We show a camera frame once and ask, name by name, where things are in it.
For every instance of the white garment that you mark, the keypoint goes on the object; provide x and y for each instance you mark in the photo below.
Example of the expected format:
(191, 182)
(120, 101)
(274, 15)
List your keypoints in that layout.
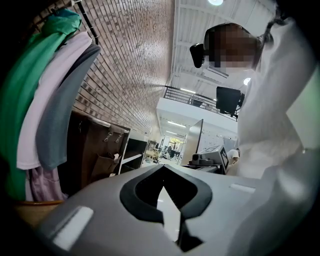
(50, 87)

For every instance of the brown partition panel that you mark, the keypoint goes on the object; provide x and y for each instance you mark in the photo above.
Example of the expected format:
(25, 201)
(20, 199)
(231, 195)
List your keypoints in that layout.
(195, 142)

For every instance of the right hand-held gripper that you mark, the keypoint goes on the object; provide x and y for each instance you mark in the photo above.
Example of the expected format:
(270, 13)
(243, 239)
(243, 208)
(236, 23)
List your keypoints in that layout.
(215, 157)

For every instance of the metal clip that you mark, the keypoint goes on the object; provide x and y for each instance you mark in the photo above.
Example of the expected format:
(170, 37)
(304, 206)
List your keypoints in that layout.
(108, 137)
(118, 139)

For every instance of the black balcony railing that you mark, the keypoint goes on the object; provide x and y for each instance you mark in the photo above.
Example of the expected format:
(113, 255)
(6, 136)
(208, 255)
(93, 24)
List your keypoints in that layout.
(185, 96)

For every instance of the person's white shirt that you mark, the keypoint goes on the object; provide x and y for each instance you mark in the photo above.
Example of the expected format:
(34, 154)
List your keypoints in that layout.
(270, 100)

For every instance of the green garment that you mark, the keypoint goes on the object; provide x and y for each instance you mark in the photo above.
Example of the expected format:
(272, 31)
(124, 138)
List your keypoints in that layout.
(22, 87)

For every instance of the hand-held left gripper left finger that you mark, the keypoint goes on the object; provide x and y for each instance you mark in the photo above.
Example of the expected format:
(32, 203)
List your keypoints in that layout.
(100, 225)

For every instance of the round ceiling lamp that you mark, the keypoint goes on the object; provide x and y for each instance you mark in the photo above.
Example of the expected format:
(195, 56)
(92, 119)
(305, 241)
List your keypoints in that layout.
(247, 81)
(215, 2)

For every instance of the person's right forearm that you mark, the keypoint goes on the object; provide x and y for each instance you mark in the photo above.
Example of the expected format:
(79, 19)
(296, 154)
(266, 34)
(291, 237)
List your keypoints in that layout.
(234, 156)

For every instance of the black clothes rack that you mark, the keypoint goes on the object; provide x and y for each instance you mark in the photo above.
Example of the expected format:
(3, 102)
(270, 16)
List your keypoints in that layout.
(88, 22)

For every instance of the long ceiling light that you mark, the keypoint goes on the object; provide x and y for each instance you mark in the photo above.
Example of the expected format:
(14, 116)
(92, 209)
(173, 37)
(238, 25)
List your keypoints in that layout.
(176, 124)

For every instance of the black head-worn camera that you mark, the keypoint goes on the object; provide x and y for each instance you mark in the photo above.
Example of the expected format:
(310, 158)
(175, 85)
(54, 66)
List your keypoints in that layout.
(198, 55)

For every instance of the wooden trolley platform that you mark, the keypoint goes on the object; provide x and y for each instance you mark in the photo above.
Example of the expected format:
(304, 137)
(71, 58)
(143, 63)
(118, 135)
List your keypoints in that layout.
(35, 212)

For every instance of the grey blue garment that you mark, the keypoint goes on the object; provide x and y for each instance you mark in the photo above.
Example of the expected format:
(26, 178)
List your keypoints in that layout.
(62, 112)

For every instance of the person's head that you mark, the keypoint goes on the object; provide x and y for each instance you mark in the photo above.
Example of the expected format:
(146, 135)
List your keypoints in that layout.
(232, 45)

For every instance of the black box camera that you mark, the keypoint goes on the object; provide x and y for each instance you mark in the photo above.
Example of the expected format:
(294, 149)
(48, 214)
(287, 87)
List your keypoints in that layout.
(228, 100)

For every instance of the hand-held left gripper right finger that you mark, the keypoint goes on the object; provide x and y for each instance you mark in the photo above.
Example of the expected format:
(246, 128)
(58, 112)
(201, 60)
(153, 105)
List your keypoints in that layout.
(220, 200)

